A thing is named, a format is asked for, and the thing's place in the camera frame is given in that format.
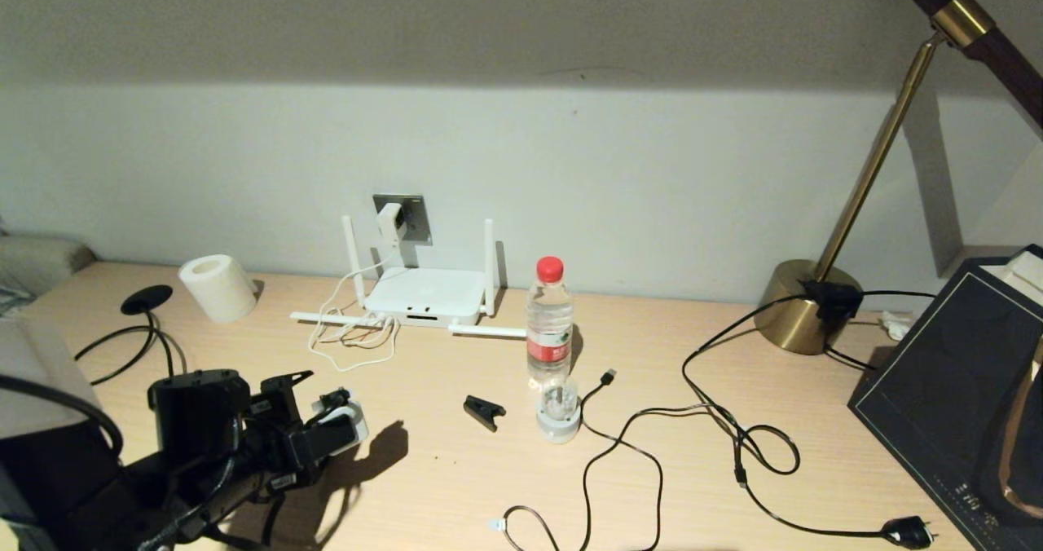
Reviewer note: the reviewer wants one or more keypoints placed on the white box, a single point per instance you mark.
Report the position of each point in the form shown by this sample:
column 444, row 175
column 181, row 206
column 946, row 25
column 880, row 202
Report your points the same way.
column 1025, row 278

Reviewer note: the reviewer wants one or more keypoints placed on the black left camera bracket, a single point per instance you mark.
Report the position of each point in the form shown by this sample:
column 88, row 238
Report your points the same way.
column 322, row 451

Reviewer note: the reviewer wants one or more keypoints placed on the small white crumpled item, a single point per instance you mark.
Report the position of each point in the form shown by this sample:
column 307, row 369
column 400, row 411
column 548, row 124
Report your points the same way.
column 896, row 327

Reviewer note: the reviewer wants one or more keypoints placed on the grey cushion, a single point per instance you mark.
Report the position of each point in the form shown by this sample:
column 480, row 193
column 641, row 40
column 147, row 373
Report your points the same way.
column 41, row 259

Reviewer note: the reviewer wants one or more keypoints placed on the grey wall power socket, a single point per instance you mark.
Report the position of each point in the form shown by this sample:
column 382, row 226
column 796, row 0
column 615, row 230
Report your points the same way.
column 415, row 213

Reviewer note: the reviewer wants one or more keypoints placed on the brass desk lamp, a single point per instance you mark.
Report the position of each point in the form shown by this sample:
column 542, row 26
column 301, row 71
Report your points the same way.
column 794, row 315

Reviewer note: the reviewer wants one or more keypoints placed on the white toilet paper roll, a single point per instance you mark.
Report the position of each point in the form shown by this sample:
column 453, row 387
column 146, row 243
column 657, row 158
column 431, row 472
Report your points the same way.
column 218, row 290

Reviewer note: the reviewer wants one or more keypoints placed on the small white clear-dome humidifier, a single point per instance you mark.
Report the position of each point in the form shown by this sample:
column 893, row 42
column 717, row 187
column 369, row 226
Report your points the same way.
column 559, row 425

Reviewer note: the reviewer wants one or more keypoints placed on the dark blue gift bag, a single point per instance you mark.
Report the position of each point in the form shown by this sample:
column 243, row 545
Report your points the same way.
column 945, row 404

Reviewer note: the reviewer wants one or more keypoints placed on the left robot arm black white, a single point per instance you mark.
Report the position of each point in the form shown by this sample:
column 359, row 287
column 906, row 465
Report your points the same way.
column 81, row 486

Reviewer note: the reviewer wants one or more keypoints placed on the clear water bottle red cap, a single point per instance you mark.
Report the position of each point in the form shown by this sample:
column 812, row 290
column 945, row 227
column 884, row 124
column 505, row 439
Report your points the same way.
column 550, row 347

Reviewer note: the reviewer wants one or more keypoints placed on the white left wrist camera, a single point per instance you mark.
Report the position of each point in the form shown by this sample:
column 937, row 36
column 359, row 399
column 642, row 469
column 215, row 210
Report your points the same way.
column 346, row 430

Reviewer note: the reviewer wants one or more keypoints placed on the white wifi router with antennas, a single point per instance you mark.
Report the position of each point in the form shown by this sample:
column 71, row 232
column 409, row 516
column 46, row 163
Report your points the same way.
column 424, row 294

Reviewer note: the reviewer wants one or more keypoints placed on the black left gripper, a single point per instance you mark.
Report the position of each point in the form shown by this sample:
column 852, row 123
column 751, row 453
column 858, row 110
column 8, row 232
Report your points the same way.
column 285, row 396

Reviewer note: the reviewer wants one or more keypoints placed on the black block on lamp base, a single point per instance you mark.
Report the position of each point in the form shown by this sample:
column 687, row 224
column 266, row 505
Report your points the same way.
column 835, row 300

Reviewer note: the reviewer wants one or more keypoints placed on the patterned fabric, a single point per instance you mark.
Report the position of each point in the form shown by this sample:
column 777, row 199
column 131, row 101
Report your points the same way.
column 10, row 300

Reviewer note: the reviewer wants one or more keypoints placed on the small black plastic clip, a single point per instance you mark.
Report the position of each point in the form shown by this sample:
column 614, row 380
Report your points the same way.
column 482, row 411

